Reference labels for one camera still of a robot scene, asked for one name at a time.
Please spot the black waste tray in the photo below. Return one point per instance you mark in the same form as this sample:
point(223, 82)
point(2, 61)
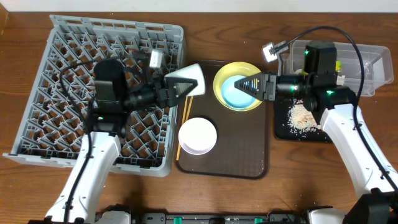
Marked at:
point(280, 107)

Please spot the yellow plate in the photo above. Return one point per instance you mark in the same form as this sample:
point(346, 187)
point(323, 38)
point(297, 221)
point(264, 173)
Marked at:
point(229, 70)

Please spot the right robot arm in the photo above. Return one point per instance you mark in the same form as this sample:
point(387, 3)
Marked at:
point(335, 108)

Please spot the white cup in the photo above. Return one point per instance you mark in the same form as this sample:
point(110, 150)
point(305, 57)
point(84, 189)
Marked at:
point(192, 72)

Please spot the clear plastic bin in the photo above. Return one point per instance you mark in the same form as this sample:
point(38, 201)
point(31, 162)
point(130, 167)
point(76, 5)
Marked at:
point(377, 61)

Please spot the light blue bowl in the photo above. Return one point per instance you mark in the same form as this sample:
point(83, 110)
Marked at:
point(233, 96)

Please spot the grey plastic dishwasher rack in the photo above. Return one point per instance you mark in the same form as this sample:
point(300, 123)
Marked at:
point(51, 132)

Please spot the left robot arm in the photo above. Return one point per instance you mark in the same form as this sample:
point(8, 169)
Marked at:
point(120, 90)

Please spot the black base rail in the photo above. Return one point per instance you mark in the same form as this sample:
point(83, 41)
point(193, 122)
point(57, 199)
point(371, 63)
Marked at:
point(202, 219)

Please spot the brown serving tray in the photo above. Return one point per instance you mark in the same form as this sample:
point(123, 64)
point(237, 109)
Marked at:
point(243, 137)

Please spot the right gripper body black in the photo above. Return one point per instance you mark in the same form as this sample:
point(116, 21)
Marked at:
point(270, 87)

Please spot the wooden chopstick right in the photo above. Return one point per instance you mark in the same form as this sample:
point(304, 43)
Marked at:
point(188, 109)

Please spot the green snack wrapper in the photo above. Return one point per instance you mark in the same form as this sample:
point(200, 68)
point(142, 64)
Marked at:
point(339, 66)

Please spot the pink white bowl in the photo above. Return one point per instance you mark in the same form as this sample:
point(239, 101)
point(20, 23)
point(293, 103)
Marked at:
point(197, 136)

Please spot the rice and food scraps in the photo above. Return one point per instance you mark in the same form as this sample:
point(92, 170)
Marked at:
point(299, 121)

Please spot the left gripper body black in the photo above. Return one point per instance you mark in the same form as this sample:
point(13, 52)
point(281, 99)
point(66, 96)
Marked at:
point(163, 94)

